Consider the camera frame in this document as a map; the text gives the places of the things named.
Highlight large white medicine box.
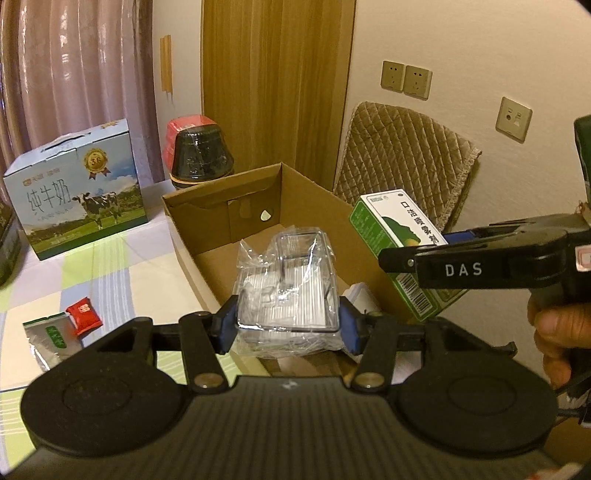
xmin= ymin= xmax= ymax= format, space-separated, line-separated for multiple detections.
xmin=344 ymin=282 xmax=384 ymax=317

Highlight chair with quilted cover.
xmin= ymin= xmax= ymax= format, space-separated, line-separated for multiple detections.
xmin=332 ymin=102 xmax=482 ymax=234

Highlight person's right hand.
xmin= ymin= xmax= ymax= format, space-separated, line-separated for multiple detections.
xmin=527 ymin=295 xmax=578 ymax=385

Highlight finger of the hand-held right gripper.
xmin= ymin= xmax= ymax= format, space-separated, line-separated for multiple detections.
xmin=444 ymin=215 xmax=578 ymax=245
xmin=379 ymin=228 xmax=568 ymax=291

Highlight red lidded container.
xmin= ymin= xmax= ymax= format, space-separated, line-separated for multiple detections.
xmin=163 ymin=115 xmax=218 ymax=167

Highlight small red packet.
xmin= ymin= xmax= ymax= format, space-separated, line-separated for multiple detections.
xmin=65 ymin=298 xmax=102 ymax=337

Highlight blue cow-print milk carton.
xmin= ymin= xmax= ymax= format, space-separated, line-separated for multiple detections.
xmin=4 ymin=119 xmax=149 ymax=261

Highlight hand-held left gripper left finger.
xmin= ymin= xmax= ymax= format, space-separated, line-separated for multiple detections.
xmin=85 ymin=295 xmax=238 ymax=393

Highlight wooden door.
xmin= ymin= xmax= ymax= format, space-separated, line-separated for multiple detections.
xmin=202 ymin=0 xmax=356 ymax=199

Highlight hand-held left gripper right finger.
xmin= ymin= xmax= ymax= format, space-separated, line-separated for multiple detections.
xmin=339 ymin=295 xmax=518 ymax=393

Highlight beige wall socket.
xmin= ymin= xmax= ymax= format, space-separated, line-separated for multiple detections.
xmin=380 ymin=60 xmax=407 ymax=92
xmin=495 ymin=96 xmax=533 ymax=143
xmin=403 ymin=65 xmax=433 ymax=99

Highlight black wrapped bowl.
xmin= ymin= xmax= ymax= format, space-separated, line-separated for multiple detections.
xmin=168 ymin=127 xmax=235 ymax=191

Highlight brown cardboard box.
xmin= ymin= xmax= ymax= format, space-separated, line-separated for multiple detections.
xmin=161 ymin=161 xmax=444 ymax=377

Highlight pink curtain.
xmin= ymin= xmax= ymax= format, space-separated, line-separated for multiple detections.
xmin=0 ymin=0 xmax=167 ymax=185

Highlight desktop with checked tablecloth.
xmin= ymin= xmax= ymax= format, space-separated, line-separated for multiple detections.
xmin=0 ymin=178 xmax=287 ymax=416

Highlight green foil packet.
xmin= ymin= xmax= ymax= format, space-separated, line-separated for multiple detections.
xmin=23 ymin=311 xmax=81 ymax=372

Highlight green medicine box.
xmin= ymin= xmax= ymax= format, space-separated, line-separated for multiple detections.
xmin=348 ymin=188 xmax=469 ymax=322

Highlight clear plastic container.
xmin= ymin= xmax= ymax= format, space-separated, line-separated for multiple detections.
xmin=233 ymin=226 xmax=342 ymax=358

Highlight paper strip on door frame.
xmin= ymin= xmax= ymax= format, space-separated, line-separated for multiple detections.
xmin=159 ymin=34 xmax=174 ymax=95

